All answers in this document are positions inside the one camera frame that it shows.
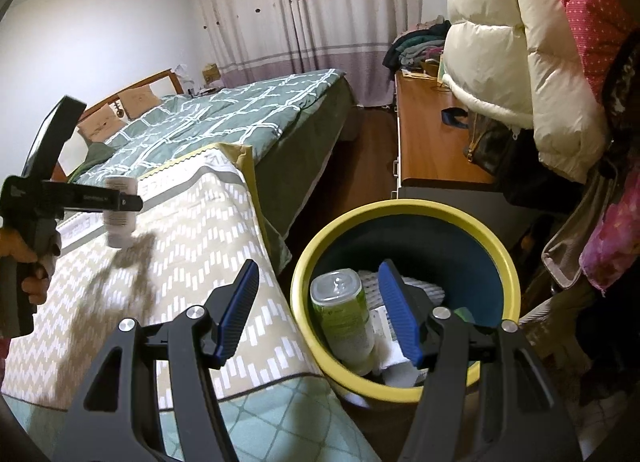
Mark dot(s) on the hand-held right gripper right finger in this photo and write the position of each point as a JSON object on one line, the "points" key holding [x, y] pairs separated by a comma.
{"points": [[400, 317]]}

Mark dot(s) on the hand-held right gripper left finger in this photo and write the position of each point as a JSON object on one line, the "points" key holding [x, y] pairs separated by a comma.
{"points": [[237, 317]]}

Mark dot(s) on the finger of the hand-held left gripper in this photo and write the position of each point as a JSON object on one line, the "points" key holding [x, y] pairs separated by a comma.
{"points": [[100, 201]]}

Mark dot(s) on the floral print drink carton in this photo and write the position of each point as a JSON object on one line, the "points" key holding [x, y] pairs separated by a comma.
{"points": [[382, 324]]}

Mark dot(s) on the brown object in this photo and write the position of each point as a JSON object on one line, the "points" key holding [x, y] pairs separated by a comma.
{"points": [[120, 232]]}

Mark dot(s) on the green labelled bottle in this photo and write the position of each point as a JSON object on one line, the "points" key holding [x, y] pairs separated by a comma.
{"points": [[345, 322]]}

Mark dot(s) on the yellow-rimmed dark blue bin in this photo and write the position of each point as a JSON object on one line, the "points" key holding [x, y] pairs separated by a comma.
{"points": [[430, 237]]}

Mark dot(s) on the person's left hand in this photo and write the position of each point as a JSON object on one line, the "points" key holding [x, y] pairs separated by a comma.
{"points": [[15, 248]]}

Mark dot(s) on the dark green garment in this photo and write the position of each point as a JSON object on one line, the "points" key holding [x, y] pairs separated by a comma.
{"points": [[92, 157]]}

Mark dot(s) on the brown pillow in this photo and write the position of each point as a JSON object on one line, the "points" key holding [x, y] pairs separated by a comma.
{"points": [[100, 122], [140, 101]]}

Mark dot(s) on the patterned beige green tablecloth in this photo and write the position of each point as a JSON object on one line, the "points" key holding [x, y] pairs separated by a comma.
{"points": [[200, 222]]}

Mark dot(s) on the wooden white bed headboard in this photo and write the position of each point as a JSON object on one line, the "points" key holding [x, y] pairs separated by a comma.
{"points": [[160, 79]]}

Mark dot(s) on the bed with green plaid duvet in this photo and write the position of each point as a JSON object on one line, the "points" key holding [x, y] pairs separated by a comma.
{"points": [[225, 112]]}

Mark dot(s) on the brown tissue box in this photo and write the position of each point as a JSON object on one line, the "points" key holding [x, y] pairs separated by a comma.
{"points": [[211, 73]]}

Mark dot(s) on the wooden desk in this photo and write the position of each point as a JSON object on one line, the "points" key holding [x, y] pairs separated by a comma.
{"points": [[425, 142]]}

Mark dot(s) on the beige cloth bag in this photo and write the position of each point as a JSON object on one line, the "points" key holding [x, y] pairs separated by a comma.
{"points": [[570, 252]]}

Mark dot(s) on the brown patterned bag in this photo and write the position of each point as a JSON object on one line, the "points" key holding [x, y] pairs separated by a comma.
{"points": [[492, 144]]}

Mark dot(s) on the cream puffer jacket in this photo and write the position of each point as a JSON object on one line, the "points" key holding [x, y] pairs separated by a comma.
{"points": [[490, 67]]}

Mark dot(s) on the clothes pile on desk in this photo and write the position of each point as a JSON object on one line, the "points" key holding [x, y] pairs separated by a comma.
{"points": [[415, 49]]}

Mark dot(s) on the white and mauve curtain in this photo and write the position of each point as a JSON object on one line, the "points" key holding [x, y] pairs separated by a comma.
{"points": [[300, 17]]}

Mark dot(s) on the pink dotted garment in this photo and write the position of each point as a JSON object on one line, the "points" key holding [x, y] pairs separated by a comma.
{"points": [[590, 17]]}

